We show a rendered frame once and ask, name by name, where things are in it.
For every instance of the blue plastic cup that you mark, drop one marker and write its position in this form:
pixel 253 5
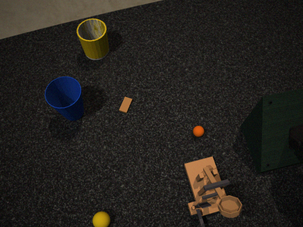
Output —
pixel 65 96

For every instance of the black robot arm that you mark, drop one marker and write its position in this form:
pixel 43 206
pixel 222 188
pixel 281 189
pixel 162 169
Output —
pixel 296 139

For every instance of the yellow ball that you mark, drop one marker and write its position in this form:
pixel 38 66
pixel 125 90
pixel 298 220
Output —
pixel 101 219

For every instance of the orange ball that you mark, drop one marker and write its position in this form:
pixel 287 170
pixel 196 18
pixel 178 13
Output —
pixel 198 131

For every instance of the yellow cup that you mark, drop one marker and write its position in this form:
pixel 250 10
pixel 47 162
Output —
pixel 92 34

